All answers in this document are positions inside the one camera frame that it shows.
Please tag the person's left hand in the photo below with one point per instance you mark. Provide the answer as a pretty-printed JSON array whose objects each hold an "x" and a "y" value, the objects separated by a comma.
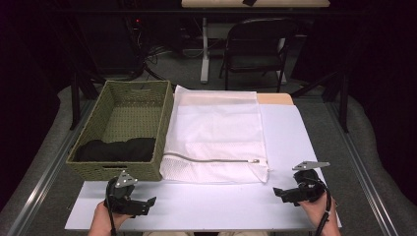
[{"x": 105, "y": 218}]

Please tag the white desk leg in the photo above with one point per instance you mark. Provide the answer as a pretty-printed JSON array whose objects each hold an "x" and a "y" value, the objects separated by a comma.
[{"x": 205, "y": 59}]

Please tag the black folding chair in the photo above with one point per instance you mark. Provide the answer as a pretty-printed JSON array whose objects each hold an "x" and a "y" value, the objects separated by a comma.
[{"x": 259, "y": 42}]

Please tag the person's right hand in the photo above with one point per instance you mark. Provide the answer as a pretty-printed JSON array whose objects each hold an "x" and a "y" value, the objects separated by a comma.
[{"x": 316, "y": 209}]

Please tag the black metal stand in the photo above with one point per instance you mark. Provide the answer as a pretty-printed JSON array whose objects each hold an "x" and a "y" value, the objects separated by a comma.
[
  {"x": 343, "y": 105},
  {"x": 75, "y": 105}
]

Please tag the white mesh laundry bag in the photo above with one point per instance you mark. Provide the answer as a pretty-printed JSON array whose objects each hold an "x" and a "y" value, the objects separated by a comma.
[{"x": 216, "y": 137}]

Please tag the white board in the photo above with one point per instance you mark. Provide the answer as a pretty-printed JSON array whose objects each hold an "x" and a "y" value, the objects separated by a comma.
[{"x": 291, "y": 137}]

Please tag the power strip with red light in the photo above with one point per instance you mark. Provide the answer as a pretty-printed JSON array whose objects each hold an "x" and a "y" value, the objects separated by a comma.
[{"x": 137, "y": 23}]

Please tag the black cloth garment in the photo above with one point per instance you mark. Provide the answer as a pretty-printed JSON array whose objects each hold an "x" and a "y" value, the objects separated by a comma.
[{"x": 118, "y": 150}]

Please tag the aluminium rail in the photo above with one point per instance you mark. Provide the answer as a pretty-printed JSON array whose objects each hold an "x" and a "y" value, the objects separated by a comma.
[
  {"x": 364, "y": 170},
  {"x": 49, "y": 170}
]

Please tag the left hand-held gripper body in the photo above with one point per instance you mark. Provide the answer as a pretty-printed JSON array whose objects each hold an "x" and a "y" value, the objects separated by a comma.
[{"x": 119, "y": 196}]

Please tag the green woven basket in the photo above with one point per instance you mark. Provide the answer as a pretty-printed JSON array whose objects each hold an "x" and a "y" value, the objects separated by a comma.
[{"x": 131, "y": 121}]

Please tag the person's right leg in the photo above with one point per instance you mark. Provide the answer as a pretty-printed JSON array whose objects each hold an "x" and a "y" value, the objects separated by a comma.
[{"x": 242, "y": 233}]

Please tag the small black object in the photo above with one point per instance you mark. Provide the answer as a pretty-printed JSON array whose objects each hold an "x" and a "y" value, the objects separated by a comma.
[{"x": 250, "y": 2}]

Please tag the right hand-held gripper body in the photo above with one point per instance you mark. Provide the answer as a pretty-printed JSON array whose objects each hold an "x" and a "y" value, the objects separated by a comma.
[{"x": 309, "y": 188}]

